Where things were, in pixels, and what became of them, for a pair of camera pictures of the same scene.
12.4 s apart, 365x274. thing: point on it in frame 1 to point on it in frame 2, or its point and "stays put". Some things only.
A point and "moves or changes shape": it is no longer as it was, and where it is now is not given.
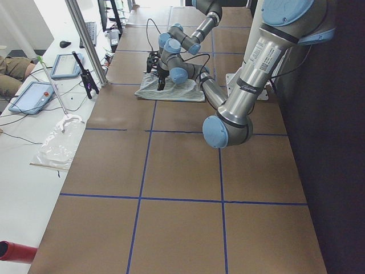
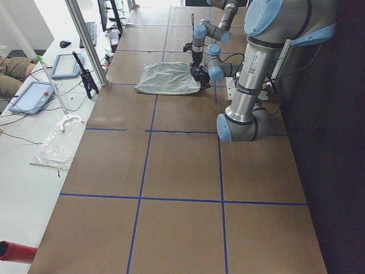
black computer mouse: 64,44 stays put
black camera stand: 88,81 stays put
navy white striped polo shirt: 190,91 moves or changes shape
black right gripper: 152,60 to 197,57
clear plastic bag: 58,149 stays put
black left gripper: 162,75 to 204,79
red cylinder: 12,252 stays put
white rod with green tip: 40,59 stays put
